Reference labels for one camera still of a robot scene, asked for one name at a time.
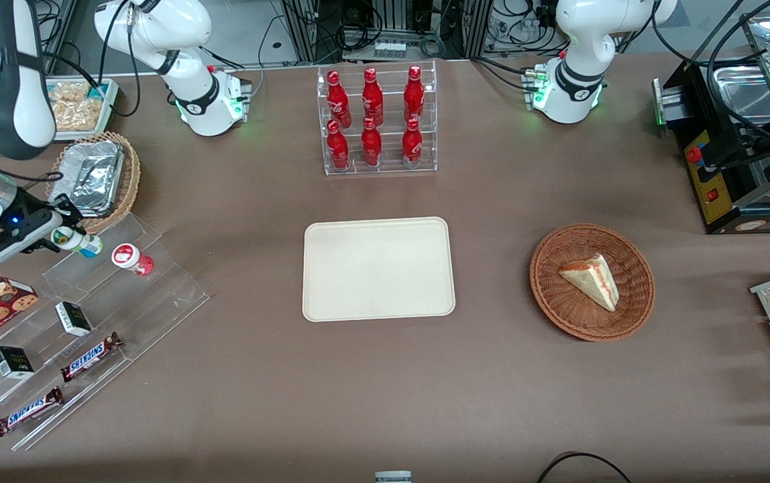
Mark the clear acrylic bottle rack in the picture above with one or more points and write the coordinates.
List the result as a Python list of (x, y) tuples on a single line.
[(379, 168)]

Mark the Snickers chocolate bar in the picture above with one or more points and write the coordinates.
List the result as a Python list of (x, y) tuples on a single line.
[(28, 411), (90, 357)]

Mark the white snack bin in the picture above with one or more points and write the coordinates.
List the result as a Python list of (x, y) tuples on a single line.
[(111, 111)]

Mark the green-lidded yogurt cup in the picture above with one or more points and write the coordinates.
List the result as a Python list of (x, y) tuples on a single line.
[(80, 243)]

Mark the aluminium foil tray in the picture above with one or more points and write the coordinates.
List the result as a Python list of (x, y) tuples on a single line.
[(93, 174)]

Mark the tan wicker basket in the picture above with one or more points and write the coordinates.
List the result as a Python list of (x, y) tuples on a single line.
[(131, 174)]

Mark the red-lidded yogurt cup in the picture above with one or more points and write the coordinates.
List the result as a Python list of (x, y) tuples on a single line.
[(131, 258)]

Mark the black countertop oven machine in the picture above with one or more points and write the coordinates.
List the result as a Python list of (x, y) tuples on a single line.
[(707, 194)]

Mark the clear bag of crackers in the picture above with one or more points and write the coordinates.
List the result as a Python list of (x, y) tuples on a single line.
[(73, 107)]

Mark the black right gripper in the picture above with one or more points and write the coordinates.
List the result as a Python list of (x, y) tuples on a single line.
[(31, 224)]

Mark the wrapped triangle sandwich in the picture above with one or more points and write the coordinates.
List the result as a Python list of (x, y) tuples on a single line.
[(593, 280)]

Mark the small black box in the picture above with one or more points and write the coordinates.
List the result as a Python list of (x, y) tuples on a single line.
[(74, 318), (13, 362)]

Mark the white power strip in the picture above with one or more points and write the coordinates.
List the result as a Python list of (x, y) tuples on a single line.
[(390, 48)]

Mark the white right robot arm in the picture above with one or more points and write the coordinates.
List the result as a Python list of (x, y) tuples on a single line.
[(9, 100)]

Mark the cream plastic tray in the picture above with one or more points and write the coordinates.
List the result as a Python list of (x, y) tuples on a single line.
[(378, 268)]

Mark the small grey box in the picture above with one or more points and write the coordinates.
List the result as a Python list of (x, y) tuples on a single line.
[(393, 477)]

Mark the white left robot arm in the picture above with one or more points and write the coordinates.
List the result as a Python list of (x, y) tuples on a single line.
[(579, 40)]

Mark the round brown wicker basket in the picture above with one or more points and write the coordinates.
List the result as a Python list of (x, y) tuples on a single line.
[(559, 302)]

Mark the stainless steel tray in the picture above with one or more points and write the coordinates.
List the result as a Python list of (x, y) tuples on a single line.
[(737, 90)]

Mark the clear acrylic stepped display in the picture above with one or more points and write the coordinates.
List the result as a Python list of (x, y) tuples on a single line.
[(157, 295)]

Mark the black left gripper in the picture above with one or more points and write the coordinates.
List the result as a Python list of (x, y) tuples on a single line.
[(742, 151)]

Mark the red cola bottle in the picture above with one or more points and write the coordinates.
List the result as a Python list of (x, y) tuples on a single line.
[(339, 100), (338, 147), (412, 144), (414, 94), (372, 97), (371, 144)]

